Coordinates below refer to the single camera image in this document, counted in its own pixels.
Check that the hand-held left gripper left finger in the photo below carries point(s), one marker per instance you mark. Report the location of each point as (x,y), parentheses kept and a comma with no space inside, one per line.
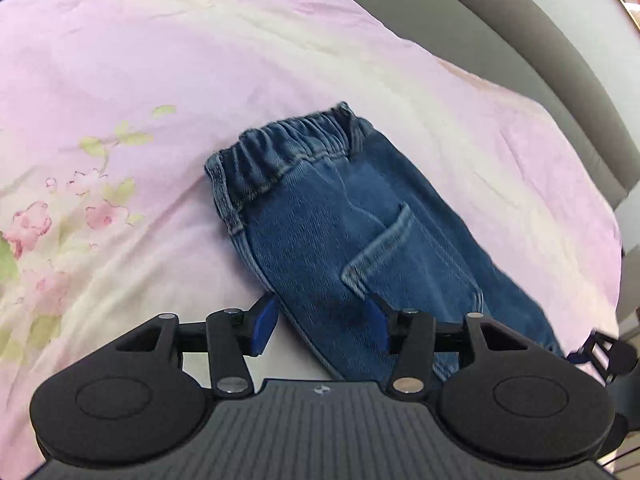
(265,322)

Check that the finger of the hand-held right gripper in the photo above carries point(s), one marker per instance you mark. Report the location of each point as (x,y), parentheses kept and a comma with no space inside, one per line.
(622,355)

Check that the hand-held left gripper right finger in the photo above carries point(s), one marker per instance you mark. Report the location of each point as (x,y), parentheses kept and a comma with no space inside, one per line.
(377,322)

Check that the blue denim pants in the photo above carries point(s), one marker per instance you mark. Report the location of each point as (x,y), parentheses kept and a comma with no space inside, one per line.
(310,220)

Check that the pink floral blanket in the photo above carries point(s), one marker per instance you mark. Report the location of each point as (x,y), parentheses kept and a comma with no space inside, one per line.
(100,85)

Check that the grey upholstered headboard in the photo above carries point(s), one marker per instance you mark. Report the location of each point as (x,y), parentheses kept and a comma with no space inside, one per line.
(525,35)

